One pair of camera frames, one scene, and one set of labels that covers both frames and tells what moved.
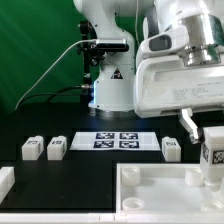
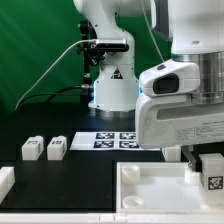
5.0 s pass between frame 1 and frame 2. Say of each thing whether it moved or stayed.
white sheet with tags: stayed
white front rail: stayed
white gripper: moved
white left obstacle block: stayed
